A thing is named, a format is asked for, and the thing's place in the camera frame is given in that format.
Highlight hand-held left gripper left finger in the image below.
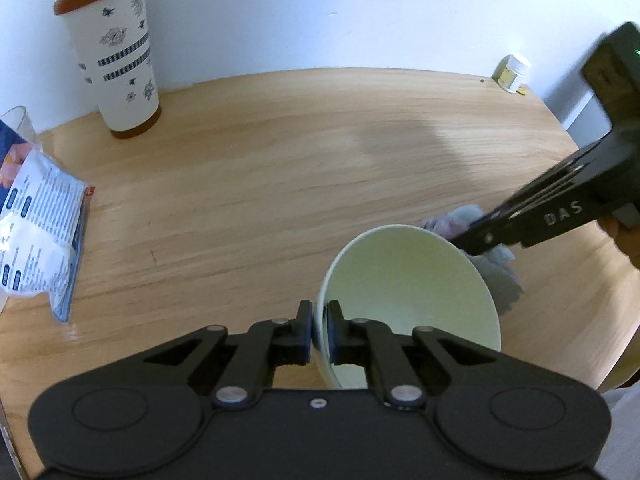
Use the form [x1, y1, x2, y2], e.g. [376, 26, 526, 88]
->
[142, 300, 316, 408]

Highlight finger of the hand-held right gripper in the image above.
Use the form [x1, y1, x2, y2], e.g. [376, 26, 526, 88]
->
[452, 140, 613, 260]

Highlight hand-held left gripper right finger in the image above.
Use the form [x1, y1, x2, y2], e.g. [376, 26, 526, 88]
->
[325, 300, 501, 409]

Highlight pink and grey cloth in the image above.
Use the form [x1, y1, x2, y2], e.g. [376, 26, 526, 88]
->
[422, 203, 525, 318]

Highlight pale green bowl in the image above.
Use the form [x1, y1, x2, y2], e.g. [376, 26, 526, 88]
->
[314, 225, 502, 391]

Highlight person's right hand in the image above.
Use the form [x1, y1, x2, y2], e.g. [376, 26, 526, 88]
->
[600, 212, 640, 272]

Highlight white pill bottle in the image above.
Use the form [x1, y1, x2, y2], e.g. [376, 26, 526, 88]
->
[492, 54, 532, 95]

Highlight blue and white plastic packet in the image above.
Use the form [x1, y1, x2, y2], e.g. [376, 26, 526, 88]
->
[0, 142, 96, 323]

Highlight white floral tumbler, brown lid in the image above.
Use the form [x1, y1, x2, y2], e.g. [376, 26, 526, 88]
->
[52, 0, 162, 140]

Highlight clear glass cup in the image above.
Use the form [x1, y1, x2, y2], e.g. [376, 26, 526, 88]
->
[0, 105, 41, 161]

